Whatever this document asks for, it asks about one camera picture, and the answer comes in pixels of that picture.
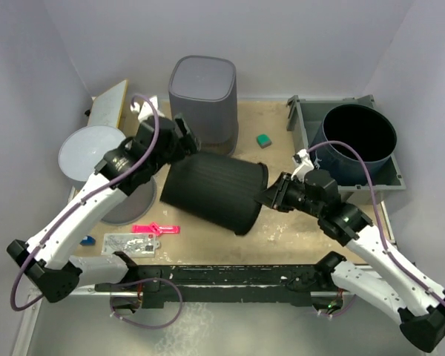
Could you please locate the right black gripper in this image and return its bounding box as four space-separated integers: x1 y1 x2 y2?
253 172 320 217

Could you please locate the large black round bucket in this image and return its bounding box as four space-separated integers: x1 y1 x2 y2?
160 152 268 236

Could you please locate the dark grey mesh basket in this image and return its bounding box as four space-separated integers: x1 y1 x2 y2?
168 55 239 156

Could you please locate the light grey round bin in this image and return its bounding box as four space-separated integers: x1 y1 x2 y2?
58 125 156 225

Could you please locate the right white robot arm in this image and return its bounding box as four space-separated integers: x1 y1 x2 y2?
255 170 445 353

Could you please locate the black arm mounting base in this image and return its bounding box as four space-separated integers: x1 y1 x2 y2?
96 264 338 309

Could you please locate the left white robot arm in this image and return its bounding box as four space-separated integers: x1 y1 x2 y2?
7 116 200 303

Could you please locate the small green block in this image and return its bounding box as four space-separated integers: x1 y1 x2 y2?
256 134 272 148

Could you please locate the grey rectangular plastic crate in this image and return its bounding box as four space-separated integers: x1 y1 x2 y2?
286 95 406 205

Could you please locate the pink plastic clip tool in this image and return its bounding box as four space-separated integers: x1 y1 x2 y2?
131 222 181 237

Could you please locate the small whiteboard yellow edge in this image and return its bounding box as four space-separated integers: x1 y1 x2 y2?
88 79 128 128

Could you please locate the dark blue round bin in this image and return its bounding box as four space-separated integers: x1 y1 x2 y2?
310 104 397 186

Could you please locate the white printed card package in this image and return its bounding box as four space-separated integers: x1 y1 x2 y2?
101 233 160 258

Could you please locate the small blue eraser block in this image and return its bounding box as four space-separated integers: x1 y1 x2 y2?
80 236 96 246

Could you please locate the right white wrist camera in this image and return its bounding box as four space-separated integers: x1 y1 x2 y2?
291 149 315 182

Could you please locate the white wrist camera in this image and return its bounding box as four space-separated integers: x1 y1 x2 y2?
291 149 315 182
130 96 159 122

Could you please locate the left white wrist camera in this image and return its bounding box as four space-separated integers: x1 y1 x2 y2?
130 96 159 122

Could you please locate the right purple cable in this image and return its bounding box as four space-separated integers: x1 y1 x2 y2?
303 140 445 320

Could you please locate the purple cable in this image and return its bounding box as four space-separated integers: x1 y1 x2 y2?
9 94 184 329
303 140 445 320

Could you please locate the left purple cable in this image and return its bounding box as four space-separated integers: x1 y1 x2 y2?
9 94 184 329

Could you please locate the aluminium table frame rail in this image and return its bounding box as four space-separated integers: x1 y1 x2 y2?
7 200 101 355

